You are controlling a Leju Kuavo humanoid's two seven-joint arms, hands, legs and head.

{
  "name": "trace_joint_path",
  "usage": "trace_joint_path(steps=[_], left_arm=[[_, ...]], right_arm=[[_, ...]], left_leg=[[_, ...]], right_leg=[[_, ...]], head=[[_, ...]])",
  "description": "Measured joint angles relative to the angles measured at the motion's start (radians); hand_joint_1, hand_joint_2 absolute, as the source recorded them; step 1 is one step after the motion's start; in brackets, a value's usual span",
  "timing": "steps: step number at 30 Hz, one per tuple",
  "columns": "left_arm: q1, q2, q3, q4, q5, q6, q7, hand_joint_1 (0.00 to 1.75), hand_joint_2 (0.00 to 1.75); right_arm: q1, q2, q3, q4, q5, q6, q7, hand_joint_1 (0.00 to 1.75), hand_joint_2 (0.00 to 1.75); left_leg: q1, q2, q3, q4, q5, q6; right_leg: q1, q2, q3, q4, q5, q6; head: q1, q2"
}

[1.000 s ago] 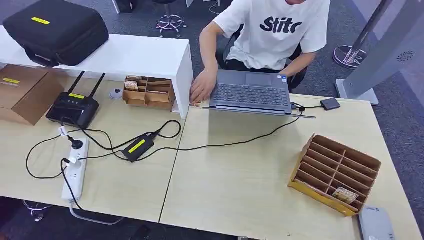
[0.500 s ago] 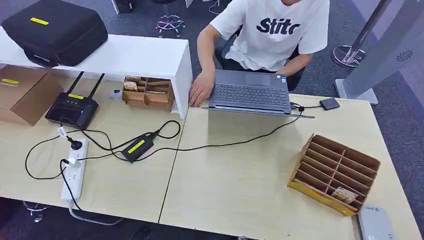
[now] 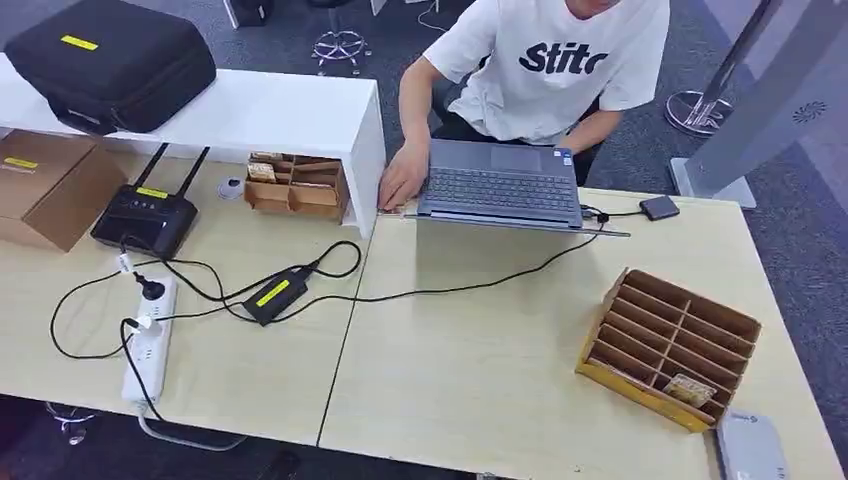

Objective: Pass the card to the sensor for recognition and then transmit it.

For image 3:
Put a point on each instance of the small wooden card organizer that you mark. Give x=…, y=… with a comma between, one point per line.
x=311, y=195

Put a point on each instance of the person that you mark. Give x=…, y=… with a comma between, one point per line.
x=543, y=86

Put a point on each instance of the black power adapter yellow label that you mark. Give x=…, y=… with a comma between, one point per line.
x=275, y=296

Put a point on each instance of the silver stanchion post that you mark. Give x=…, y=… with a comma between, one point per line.
x=696, y=112

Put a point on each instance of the chrome metal frame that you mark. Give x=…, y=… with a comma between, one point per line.
x=71, y=418

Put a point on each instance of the wooden slotted card box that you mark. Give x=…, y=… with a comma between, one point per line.
x=662, y=338

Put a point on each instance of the grey laptop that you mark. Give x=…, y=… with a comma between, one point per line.
x=497, y=189

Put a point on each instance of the grey standing panel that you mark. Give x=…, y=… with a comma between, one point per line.
x=762, y=112

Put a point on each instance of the printed card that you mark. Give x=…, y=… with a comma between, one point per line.
x=689, y=391

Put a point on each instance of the black carrying case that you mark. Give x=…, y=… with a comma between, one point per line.
x=112, y=66

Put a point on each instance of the small dark external drive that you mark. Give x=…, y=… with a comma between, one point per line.
x=659, y=207

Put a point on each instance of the brown cardboard box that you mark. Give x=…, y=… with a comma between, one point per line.
x=46, y=189

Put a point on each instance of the black cabinet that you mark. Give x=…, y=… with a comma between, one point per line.
x=250, y=11

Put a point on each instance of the chrome base stool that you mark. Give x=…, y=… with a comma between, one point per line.
x=339, y=46

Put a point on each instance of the person's right hand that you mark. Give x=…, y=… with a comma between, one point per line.
x=404, y=175

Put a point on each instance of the grey flat device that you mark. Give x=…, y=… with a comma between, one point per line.
x=752, y=447

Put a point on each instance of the white power strip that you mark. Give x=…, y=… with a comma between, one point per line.
x=150, y=351

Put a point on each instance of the cards in small organizer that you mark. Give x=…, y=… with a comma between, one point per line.
x=261, y=172

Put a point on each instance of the white desk shelf riser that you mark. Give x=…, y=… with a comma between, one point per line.
x=278, y=109

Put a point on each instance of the black router with antennas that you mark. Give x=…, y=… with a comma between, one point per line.
x=142, y=222

